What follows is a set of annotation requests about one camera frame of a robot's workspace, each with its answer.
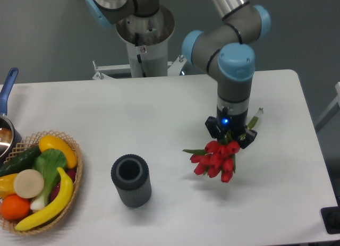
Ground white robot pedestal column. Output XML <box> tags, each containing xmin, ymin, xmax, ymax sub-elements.
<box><xmin>116</xmin><ymin>5</ymin><xmax>175</xmax><ymax>78</ymax></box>

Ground woven wicker basket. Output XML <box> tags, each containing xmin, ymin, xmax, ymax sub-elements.
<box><xmin>1</xmin><ymin>130</ymin><xmax>83</xmax><ymax>236</ymax></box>

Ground white metal base frame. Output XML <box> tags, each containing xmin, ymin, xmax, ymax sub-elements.
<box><xmin>92</xmin><ymin>55</ymin><xmax>190</xmax><ymax>80</ymax></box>

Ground white furniture frame right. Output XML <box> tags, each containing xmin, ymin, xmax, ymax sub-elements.
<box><xmin>314</xmin><ymin>82</ymin><xmax>339</xmax><ymax>133</ymax></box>

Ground dark red vegetable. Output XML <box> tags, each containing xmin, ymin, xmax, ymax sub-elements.
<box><xmin>49</xmin><ymin>168</ymin><xmax>77</xmax><ymax>202</ymax></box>

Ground beige round disc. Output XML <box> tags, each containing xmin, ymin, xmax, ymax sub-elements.
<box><xmin>13</xmin><ymin>169</ymin><xmax>45</xmax><ymax>199</ymax></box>

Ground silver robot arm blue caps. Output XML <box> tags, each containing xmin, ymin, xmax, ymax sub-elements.
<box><xmin>85</xmin><ymin>0</ymin><xmax>271</xmax><ymax>148</ymax></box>

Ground yellow banana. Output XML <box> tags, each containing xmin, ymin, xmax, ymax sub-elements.
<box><xmin>14</xmin><ymin>167</ymin><xmax>73</xmax><ymax>232</ymax></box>

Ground blue handled saucepan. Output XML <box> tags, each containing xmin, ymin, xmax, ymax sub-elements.
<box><xmin>1</xmin><ymin>67</ymin><xmax>22</xmax><ymax>166</ymax></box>

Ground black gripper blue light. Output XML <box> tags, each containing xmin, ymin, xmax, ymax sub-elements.
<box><xmin>205</xmin><ymin>107</ymin><xmax>258</xmax><ymax>149</ymax></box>

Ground green cucumber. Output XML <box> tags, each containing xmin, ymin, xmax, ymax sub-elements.
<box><xmin>1</xmin><ymin>146</ymin><xmax>41</xmax><ymax>176</ymax></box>

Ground dark grey ribbed vase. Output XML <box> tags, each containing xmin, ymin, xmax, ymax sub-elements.
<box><xmin>110</xmin><ymin>154</ymin><xmax>152</xmax><ymax>208</ymax></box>

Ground green bok choy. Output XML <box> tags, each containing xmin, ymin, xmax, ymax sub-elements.
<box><xmin>30</xmin><ymin>148</ymin><xmax>66</xmax><ymax>213</ymax></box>

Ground red tulip bouquet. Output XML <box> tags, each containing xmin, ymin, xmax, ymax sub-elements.
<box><xmin>183</xmin><ymin>107</ymin><xmax>264</xmax><ymax>183</ymax></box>

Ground orange fruit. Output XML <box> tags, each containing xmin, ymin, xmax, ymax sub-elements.
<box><xmin>1</xmin><ymin>194</ymin><xmax>30</xmax><ymax>220</ymax></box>

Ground black device at edge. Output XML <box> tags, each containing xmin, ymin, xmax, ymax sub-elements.
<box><xmin>320</xmin><ymin>206</ymin><xmax>339</xmax><ymax>234</ymax></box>

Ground yellow bell pepper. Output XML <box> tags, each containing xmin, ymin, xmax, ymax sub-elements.
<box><xmin>0</xmin><ymin>173</ymin><xmax>18</xmax><ymax>199</ymax></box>

